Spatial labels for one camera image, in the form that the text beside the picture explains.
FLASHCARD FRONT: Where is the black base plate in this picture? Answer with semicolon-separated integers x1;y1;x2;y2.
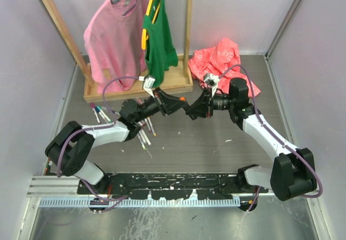
93;173;256;201

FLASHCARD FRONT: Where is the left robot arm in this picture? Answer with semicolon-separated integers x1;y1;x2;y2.
45;88;189;195

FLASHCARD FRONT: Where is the pink t-shirt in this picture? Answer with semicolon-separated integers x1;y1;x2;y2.
83;0;148;94

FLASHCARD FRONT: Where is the coral printed cloth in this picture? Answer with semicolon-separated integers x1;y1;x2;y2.
188;38;248;94

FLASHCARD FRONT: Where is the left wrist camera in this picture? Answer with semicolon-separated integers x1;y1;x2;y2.
143;76;155;97

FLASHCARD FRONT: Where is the grey capped white marker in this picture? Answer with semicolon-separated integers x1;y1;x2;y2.
139;130;151;146

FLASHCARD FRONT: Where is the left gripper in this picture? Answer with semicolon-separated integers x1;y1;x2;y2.
132;86;186;123

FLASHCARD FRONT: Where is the green capped marker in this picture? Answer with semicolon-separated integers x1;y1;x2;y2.
137;133;146;150

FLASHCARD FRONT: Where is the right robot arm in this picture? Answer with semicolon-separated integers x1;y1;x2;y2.
187;74;319;201

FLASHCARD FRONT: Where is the yellow hanger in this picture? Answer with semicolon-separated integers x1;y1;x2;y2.
141;0;160;50

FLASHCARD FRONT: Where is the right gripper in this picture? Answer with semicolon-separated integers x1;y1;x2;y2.
186;89;235;120

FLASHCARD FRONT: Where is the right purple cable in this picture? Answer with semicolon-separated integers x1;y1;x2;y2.
220;64;323;211

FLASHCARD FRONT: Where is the wooden clothes rack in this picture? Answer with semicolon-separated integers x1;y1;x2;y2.
41;0;193;103

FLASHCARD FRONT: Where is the green tank top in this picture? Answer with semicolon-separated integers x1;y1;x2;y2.
143;0;178;87

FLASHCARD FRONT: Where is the slotted cable duct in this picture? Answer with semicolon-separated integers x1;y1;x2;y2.
38;196;241;209

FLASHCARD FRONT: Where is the yellow capped marker in pile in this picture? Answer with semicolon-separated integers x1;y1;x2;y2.
147;117;156;136

